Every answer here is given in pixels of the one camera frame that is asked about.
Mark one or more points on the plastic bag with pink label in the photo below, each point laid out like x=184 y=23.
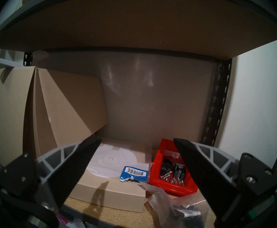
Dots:
x=64 y=219

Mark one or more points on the black cylindrical part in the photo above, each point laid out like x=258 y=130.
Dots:
x=165 y=167

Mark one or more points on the clear bag with QR label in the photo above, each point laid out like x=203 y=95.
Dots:
x=156 y=194

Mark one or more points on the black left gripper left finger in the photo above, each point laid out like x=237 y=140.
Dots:
x=64 y=173

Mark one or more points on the white paper slip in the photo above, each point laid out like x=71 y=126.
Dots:
x=171 y=155

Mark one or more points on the large open cardboard box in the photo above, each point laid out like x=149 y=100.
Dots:
x=10 y=111

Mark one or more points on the flat cardboard box white disc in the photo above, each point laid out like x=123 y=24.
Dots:
x=110 y=192

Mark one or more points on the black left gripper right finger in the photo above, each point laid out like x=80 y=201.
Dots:
x=207 y=180

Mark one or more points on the grey metal rack shelf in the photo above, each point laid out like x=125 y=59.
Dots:
x=129 y=21

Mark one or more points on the white plastic strip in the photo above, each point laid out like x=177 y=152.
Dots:
x=9 y=63

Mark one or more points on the red plastic bin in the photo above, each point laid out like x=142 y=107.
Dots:
x=157 y=180

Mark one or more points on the clear bag with black parts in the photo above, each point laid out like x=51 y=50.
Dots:
x=188 y=214

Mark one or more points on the grey black block part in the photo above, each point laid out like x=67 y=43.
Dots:
x=179 y=171

